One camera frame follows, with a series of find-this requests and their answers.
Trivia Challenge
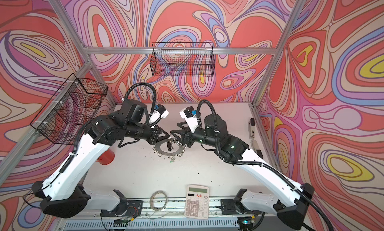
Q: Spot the metal disc with keyrings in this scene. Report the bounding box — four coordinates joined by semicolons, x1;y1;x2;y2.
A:
153;138;186;161

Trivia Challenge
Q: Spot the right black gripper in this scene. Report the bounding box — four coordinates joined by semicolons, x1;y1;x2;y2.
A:
171;121;220;148

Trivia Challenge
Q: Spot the small black key fob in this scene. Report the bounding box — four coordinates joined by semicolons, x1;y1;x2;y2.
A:
167;141;173;152

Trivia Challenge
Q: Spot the black wire basket left wall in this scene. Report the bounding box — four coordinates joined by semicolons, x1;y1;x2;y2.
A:
30;74;108;145

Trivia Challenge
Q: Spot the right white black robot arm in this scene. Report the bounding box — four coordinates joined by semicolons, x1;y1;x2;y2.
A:
171;100;334;231

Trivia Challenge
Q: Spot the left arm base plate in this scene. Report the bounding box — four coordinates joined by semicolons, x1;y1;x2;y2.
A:
100;200;144;218

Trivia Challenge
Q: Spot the white desk calculator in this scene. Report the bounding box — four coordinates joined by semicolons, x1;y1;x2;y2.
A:
184;185;210;220

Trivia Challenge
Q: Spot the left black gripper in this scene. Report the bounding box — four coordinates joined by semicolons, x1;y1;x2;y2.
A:
126;123;173;146

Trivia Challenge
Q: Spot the black wire basket wall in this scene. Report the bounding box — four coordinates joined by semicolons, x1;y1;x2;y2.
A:
30;74;108;145
150;42;216;77

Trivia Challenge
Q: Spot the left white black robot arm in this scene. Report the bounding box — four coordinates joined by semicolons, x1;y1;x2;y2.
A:
30;83;170;219

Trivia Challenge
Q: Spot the clear tape roll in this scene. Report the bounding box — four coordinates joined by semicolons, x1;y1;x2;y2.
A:
149;191;169;212

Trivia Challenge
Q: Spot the red cup with pens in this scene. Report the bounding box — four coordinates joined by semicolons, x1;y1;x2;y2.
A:
97;149;115;166

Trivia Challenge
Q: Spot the black wire basket back wall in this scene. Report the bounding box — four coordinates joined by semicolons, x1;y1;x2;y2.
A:
150;42;216;77

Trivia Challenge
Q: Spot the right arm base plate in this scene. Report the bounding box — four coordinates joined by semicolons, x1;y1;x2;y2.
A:
217;199;262;216

